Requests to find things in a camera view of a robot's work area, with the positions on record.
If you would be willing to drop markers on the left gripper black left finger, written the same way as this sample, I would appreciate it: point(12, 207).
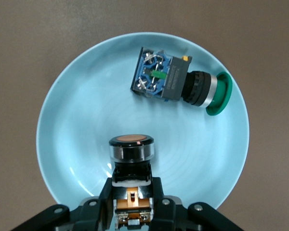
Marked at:
point(86, 216)

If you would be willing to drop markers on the green push-button switch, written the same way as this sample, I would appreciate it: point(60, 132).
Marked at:
point(173, 79)

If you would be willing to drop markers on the orange push-button switch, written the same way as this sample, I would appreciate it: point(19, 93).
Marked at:
point(131, 151)

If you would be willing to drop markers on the light blue round plate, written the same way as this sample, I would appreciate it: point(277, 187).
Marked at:
point(82, 120)

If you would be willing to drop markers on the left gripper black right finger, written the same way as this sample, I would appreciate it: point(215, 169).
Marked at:
point(168, 216)

